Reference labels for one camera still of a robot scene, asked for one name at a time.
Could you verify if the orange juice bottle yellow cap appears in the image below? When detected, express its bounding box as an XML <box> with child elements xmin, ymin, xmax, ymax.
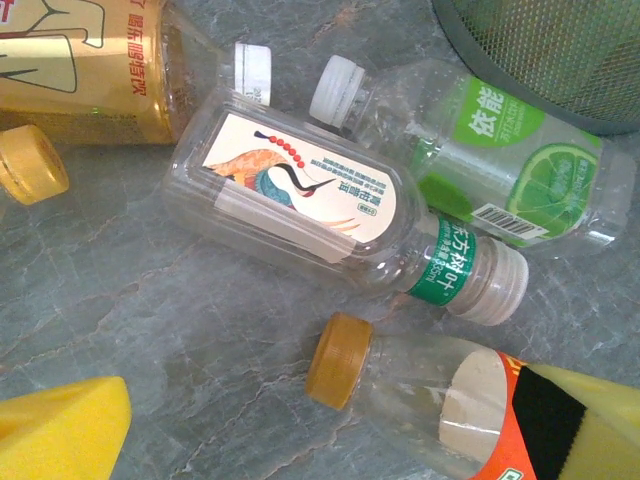
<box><xmin>0</xmin><ymin>123</ymin><xmax>70</xmax><ymax>207</ymax></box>

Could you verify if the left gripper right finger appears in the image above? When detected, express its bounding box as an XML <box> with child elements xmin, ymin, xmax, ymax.
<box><xmin>513</xmin><ymin>363</ymin><xmax>640</xmax><ymax>480</ymax></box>

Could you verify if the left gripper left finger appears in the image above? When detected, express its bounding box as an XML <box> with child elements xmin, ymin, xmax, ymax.
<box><xmin>0</xmin><ymin>375</ymin><xmax>133</xmax><ymax>480</ymax></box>

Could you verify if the crane picture clear bottle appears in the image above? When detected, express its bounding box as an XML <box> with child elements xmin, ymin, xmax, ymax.
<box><xmin>162</xmin><ymin>102</ymin><xmax>530</xmax><ymax>327</ymax></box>

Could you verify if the green lime label bottle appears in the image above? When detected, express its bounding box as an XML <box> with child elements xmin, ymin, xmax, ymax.
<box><xmin>308</xmin><ymin>54</ymin><xmax>639</xmax><ymax>261</ymax></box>

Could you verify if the orange-labelled bottle with yellow cap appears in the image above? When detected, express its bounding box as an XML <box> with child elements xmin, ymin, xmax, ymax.
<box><xmin>305</xmin><ymin>312</ymin><xmax>640</xmax><ymax>480</ymax></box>

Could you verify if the red gold tea bottle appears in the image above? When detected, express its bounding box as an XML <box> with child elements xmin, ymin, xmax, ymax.
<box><xmin>0</xmin><ymin>0</ymin><xmax>274</xmax><ymax>146</ymax></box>

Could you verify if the round mesh waste bin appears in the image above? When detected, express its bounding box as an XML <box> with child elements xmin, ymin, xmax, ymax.
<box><xmin>430</xmin><ymin>0</ymin><xmax>640</xmax><ymax>136</ymax></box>

